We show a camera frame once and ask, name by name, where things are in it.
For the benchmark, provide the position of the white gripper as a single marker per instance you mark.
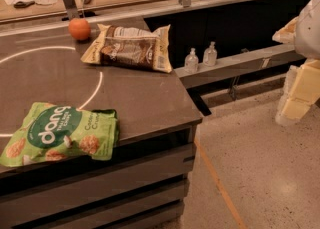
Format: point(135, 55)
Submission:
point(308, 38)

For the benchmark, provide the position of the brown chip bag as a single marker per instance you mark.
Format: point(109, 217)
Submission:
point(130, 47)

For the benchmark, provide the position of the green rice chip bag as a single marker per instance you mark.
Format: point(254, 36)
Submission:
point(51, 133)

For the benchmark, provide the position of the grey metal shelf ledge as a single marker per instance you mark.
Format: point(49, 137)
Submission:
point(239, 64)

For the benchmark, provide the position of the right clear pump bottle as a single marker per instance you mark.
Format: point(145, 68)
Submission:
point(210, 55)

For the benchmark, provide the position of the clear pump bottle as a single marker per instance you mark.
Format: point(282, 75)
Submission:
point(210, 55)
point(191, 62)

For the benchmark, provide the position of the left clear pump bottle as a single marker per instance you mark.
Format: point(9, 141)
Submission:
point(191, 62)

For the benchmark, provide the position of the orange fruit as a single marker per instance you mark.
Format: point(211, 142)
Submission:
point(79, 29)

